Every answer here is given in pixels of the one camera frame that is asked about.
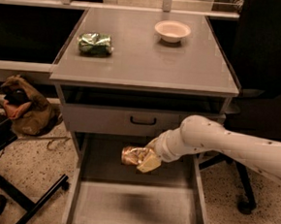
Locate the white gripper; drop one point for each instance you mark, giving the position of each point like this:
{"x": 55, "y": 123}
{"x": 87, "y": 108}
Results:
{"x": 160, "y": 147}

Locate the crushed orange can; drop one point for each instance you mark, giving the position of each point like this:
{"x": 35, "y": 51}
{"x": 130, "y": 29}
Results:
{"x": 133, "y": 155}

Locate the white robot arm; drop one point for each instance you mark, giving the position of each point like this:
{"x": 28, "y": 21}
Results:
{"x": 198, "y": 134}

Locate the open grey middle drawer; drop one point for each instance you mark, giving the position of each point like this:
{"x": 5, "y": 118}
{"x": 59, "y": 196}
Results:
{"x": 105, "y": 191}

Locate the grey drawer cabinet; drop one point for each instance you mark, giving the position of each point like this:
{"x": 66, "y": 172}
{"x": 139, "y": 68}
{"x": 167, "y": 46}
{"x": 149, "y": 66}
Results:
{"x": 145, "y": 72}

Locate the closed grey top drawer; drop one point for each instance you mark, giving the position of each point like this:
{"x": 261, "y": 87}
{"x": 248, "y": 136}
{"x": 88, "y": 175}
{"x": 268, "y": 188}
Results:
{"x": 113, "y": 120}

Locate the brown bag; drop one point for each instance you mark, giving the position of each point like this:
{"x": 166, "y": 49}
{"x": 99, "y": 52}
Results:
{"x": 34, "y": 118}

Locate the white bowl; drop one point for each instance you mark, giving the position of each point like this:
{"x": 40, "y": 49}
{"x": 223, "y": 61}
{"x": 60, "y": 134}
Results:
{"x": 172, "y": 31}

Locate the black office chair right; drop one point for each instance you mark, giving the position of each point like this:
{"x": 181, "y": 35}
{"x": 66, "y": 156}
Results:
{"x": 252, "y": 44}

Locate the black chair base left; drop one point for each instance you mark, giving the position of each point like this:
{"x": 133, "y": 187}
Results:
{"x": 32, "y": 165}

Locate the black drawer handle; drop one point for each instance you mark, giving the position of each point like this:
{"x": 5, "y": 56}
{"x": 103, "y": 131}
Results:
{"x": 142, "y": 122}

